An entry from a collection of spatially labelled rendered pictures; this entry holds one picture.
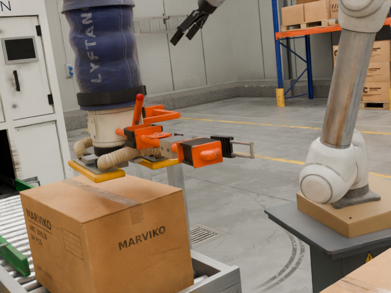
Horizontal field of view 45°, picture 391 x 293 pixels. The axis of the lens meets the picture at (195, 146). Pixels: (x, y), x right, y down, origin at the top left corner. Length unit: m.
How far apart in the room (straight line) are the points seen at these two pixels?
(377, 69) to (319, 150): 7.76
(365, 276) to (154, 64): 11.21
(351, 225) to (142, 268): 0.73
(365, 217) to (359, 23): 0.67
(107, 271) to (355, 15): 1.10
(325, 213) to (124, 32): 0.96
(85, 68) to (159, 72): 10.61
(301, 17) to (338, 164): 8.77
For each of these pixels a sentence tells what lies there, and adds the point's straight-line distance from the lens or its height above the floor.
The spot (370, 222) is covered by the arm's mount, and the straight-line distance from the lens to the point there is 1.77.
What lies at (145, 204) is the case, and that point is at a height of 0.94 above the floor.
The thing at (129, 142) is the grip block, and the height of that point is 1.20.
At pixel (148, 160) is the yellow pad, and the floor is 1.10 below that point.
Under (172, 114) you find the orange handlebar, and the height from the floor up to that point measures 1.21.
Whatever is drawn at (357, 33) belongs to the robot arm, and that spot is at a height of 1.43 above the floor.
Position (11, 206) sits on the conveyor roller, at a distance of 3.45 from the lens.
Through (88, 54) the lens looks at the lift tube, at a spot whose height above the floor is 1.46.
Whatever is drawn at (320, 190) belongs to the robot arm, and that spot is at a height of 0.95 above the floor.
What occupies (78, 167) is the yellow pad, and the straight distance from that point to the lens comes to 1.66.
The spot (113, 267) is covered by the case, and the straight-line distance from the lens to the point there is 1.65.
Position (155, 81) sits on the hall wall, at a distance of 12.07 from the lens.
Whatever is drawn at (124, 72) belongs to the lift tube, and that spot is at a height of 1.39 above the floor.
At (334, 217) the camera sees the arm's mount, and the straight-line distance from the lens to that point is 1.78.
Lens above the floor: 1.44
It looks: 11 degrees down
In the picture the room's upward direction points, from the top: 7 degrees counter-clockwise
